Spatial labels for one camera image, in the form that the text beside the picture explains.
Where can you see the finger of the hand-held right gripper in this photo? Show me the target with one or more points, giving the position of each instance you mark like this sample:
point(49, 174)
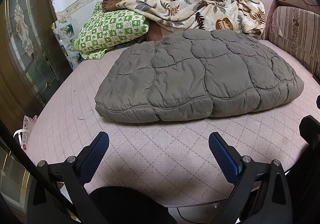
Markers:
point(318, 102)
point(311, 131)

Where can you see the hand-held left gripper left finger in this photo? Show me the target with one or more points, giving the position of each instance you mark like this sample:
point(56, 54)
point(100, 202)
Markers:
point(93, 161)

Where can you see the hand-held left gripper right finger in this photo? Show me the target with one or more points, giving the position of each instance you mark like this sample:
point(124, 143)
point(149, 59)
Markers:
point(225, 161)

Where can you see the grey quilted padded coat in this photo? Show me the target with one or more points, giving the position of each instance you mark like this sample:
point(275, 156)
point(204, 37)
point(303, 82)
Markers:
point(200, 76)

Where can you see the person's dark clothing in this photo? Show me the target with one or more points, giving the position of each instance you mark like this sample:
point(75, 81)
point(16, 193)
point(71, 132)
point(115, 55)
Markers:
point(130, 206)

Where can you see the beige striped floral pillow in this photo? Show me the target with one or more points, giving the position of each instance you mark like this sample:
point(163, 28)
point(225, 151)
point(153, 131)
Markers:
point(297, 31)

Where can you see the white paper bag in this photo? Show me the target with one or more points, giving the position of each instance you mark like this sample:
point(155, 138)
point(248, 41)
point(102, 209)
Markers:
point(28, 124)

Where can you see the wooden wardrobe with glass door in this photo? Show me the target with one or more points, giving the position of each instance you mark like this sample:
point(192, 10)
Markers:
point(15, 76)

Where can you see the crumpled clear plastic packaging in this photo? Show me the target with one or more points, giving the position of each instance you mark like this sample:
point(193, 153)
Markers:
point(66, 31)

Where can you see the green checkered pillow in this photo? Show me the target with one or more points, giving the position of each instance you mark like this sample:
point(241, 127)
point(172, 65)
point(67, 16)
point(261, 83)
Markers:
point(110, 29)

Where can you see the reddish brown cushion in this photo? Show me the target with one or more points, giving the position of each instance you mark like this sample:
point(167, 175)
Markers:
point(155, 34)

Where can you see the cream leaf print blanket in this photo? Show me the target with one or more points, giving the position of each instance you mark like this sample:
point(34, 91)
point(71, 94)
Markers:
point(200, 11)

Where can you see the brown cloth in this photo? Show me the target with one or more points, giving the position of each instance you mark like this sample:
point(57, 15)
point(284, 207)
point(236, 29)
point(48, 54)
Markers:
point(111, 4)

